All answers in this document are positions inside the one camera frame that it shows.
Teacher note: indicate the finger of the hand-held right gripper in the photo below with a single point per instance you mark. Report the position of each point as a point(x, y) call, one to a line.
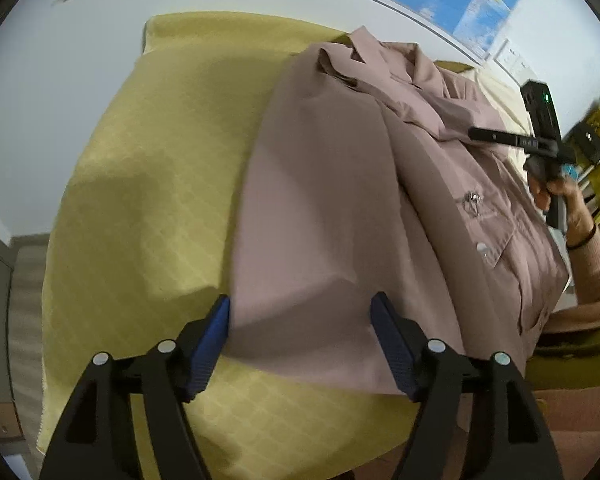
point(495, 136)

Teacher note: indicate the pink button-up shirt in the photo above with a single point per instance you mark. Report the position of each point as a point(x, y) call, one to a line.
point(330, 210)

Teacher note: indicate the yellow patterned blanket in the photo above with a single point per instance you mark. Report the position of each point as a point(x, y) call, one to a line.
point(155, 160)

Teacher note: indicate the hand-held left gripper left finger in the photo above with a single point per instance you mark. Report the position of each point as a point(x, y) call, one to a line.
point(212, 345)

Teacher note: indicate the cream yellow cloth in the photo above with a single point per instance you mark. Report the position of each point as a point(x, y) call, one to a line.
point(495, 95)

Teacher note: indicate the black wrist band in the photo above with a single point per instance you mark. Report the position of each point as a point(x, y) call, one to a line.
point(583, 243)

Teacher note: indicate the person's right hand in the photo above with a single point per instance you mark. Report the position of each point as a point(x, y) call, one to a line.
point(575, 210)

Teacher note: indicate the olive cloth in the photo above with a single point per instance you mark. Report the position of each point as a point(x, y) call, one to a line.
point(575, 360)

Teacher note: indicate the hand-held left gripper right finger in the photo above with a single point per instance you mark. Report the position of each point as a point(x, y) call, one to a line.
point(390, 345)

